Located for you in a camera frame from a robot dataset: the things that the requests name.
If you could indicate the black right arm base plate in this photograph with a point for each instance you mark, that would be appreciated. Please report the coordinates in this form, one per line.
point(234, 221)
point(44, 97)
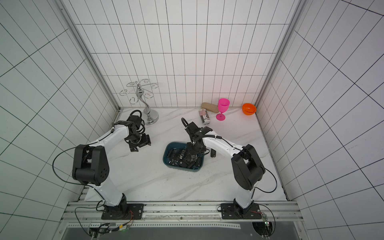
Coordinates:
point(240, 211)

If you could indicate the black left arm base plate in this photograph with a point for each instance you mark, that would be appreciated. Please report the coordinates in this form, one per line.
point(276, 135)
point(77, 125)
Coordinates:
point(123, 212)

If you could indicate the black VW key fob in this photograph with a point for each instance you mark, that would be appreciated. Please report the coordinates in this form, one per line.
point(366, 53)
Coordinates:
point(213, 153)

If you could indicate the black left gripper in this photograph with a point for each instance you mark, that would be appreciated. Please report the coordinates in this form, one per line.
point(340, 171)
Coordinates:
point(146, 140)

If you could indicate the tan bread roll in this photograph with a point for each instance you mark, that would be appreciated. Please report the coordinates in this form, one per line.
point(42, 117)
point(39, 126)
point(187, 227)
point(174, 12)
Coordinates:
point(210, 107)

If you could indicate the pink plastic goblet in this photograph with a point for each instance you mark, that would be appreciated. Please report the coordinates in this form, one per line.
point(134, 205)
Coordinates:
point(223, 106)

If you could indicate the silver chrome cup stand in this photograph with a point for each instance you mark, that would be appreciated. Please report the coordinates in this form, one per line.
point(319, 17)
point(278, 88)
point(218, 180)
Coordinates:
point(143, 90)

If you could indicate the teal storage box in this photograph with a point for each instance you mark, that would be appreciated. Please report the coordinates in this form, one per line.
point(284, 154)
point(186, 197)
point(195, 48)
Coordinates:
point(174, 157)

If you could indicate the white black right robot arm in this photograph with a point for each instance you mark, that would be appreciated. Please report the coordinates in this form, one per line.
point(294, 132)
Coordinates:
point(247, 166)

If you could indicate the orange plastic bowl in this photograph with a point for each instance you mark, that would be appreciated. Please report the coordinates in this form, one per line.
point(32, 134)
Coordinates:
point(249, 109)

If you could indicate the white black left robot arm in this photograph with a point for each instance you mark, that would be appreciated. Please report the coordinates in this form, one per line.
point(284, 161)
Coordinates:
point(91, 165)

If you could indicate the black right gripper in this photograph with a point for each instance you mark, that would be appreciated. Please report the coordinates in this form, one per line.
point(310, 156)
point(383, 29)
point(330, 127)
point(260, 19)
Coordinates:
point(190, 151)

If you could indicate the flag print can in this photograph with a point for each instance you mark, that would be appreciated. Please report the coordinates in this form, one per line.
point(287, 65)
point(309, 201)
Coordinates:
point(204, 116)

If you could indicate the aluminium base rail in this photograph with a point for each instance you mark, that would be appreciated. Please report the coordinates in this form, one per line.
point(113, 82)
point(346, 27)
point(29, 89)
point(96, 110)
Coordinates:
point(182, 212)

